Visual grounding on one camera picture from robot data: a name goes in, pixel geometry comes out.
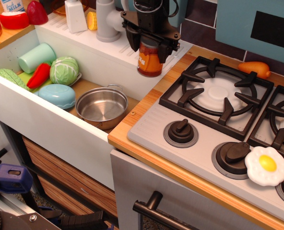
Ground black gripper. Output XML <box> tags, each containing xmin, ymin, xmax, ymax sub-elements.
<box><xmin>121</xmin><ymin>0</ymin><xmax>180</xmax><ymax>64</ymax></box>

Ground orange toy food can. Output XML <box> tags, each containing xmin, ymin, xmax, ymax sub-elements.
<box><xmin>137</xmin><ymin>36</ymin><xmax>163</xmax><ymax>77</ymax></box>

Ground stainless steel pot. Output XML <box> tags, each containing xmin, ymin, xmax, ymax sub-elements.
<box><xmin>75</xmin><ymin>84</ymin><xmax>129</xmax><ymax>130</ymax></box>

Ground grey toy faucet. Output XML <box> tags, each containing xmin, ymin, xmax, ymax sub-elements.
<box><xmin>96</xmin><ymin>0</ymin><xmax>125</xmax><ymax>43</ymax></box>

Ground yellow toy corn piece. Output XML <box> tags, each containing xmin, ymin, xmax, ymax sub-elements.
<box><xmin>87</xmin><ymin>11</ymin><xmax>97</xmax><ymax>30</ymax></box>

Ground white soap dispenser bottle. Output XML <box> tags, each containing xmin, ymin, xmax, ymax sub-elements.
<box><xmin>64</xmin><ymin>0</ymin><xmax>88</xmax><ymax>34</ymax></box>

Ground black left burner grate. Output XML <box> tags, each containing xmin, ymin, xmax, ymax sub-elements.
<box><xmin>159</xmin><ymin>56</ymin><xmax>274</xmax><ymax>140</ymax></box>

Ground black burner grate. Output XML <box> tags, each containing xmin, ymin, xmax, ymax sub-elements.
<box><xmin>159</xmin><ymin>56</ymin><xmax>274</xmax><ymax>140</ymax></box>
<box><xmin>248</xmin><ymin>85</ymin><xmax>284</xmax><ymax>157</ymax></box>

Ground green toy cabbage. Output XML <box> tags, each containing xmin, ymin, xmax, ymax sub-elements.
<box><xmin>50</xmin><ymin>56</ymin><xmax>79</xmax><ymax>86</ymax></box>

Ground black left stove knob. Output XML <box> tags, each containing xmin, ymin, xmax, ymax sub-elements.
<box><xmin>163</xmin><ymin>119</ymin><xmax>199</xmax><ymax>148</ymax></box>

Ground orange transparent bowl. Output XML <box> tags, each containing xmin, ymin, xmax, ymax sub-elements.
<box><xmin>50</xmin><ymin>0</ymin><xmax>89</xmax><ymax>16</ymax></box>

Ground light blue toy bowl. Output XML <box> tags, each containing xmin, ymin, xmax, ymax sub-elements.
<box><xmin>37</xmin><ymin>84</ymin><xmax>76</xmax><ymax>109</ymax></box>

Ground mint green toy cup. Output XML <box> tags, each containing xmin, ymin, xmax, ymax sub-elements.
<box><xmin>18</xmin><ymin>43</ymin><xmax>56</xmax><ymax>73</ymax></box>

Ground red toy pepper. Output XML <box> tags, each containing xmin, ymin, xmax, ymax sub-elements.
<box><xmin>26</xmin><ymin>63</ymin><xmax>51</xmax><ymax>89</ymax></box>

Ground dark red toy strawberry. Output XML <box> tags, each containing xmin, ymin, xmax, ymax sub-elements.
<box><xmin>27</xmin><ymin>0</ymin><xmax>48</xmax><ymax>25</ymax></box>

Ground orange toy carrot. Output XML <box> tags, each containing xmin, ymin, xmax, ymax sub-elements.
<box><xmin>238</xmin><ymin>61</ymin><xmax>271</xmax><ymax>79</ymax></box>

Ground light green toy plate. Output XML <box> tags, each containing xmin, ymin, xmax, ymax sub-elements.
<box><xmin>18</xmin><ymin>72</ymin><xmax>52</xmax><ymax>93</ymax></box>

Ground red toy cheese wheel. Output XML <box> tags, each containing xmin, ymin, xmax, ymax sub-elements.
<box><xmin>0</xmin><ymin>11</ymin><xmax>30</xmax><ymax>29</ymax></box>

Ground black middle stove knob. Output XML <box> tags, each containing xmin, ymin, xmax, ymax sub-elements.
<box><xmin>212</xmin><ymin>142</ymin><xmax>250</xmax><ymax>180</ymax></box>

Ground green toy leafy vegetable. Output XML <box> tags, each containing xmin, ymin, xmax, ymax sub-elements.
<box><xmin>0</xmin><ymin>69</ymin><xmax>28</xmax><ymax>90</ymax></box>

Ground toy milk carton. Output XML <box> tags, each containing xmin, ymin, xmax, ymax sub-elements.
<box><xmin>0</xmin><ymin>0</ymin><xmax>25</xmax><ymax>12</ymax></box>

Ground toy fried egg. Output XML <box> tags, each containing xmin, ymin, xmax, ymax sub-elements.
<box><xmin>245</xmin><ymin>147</ymin><xmax>284</xmax><ymax>186</ymax></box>

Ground black right burner grate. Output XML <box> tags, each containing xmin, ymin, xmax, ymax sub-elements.
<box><xmin>248</xmin><ymin>85</ymin><xmax>284</xmax><ymax>157</ymax></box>

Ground blue clamp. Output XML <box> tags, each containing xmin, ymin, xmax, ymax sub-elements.
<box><xmin>0</xmin><ymin>163</ymin><xmax>33</xmax><ymax>194</ymax></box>

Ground black oven door handle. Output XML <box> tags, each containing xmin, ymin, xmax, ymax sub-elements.
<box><xmin>132</xmin><ymin>191</ymin><xmax>198</xmax><ymax>230</ymax></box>

